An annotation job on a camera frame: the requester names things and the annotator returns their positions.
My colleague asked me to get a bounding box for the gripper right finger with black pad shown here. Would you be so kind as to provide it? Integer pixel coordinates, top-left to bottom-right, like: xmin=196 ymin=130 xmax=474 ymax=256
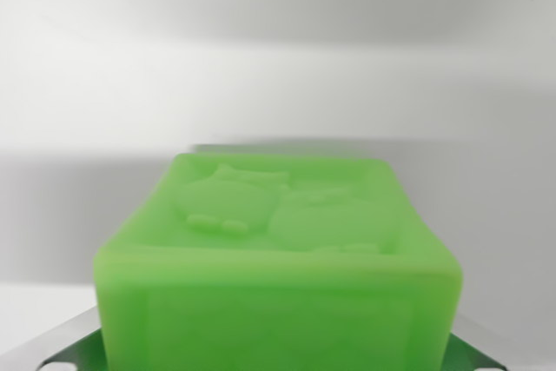
xmin=442 ymin=313 xmax=536 ymax=371

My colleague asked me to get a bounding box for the green toy cube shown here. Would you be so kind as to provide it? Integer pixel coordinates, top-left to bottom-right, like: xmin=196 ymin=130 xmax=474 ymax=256
xmin=92 ymin=152 xmax=464 ymax=371

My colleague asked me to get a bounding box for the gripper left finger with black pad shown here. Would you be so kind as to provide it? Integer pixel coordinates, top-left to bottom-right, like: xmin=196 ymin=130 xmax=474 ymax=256
xmin=0 ymin=304 xmax=108 ymax=371

